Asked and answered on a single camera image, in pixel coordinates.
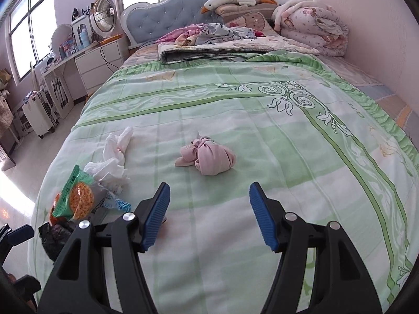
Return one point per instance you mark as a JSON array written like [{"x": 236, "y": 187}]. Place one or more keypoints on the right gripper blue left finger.
[{"x": 152, "y": 214}]

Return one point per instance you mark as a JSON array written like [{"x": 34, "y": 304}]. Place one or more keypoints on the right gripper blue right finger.
[{"x": 267, "y": 213}]

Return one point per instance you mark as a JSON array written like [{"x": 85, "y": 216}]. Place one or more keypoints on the blue white candy wrapper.
[{"x": 112, "y": 201}]

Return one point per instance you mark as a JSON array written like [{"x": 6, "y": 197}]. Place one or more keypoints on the black plastic trash bag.
[{"x": 54, "y": 237}]

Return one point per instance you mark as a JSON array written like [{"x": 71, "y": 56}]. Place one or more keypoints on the pink knotted cloth ball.
[{"x": 207, "y": 156}]

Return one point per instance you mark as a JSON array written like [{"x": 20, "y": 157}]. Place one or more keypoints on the green snack wrapper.
[{"x": 82, "y": 198}]

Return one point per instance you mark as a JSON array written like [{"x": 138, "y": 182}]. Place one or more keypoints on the orange peel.
[{"x": 52, "y": 219}]

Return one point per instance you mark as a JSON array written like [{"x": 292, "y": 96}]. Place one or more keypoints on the green floral bed quilt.
[{"x": 313, "y": 141}]

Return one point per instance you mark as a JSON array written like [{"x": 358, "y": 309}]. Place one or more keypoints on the white suitcase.
[{"x": 39, "y": 114}]

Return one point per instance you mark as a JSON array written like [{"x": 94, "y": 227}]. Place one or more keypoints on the white drawer nightstand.
[{"x": 99, "y": 64}]

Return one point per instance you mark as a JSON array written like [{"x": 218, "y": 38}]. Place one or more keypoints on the white desk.
[{"x": 57, "y": 87}]

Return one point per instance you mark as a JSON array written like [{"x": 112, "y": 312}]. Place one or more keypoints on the striped mattress sheet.
[{"x": 389, "y": 101}]

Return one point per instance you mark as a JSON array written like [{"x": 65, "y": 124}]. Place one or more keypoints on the bear print pillow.
[{"x": 255, "y": 21}]

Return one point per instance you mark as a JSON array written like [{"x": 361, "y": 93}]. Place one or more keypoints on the pile of clothes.
[{"x": 202, "y": 34}]

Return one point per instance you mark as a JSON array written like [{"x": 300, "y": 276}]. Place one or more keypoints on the blue tufted bed headboard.
[{"x": 144, "y": 23}]

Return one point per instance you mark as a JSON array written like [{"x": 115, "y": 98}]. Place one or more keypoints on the pink folded floral duvet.
[{"x": 313, "y": 23}]

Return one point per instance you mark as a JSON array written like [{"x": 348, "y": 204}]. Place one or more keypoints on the round vanity mirror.
[{"x": 60, "y": 35}]

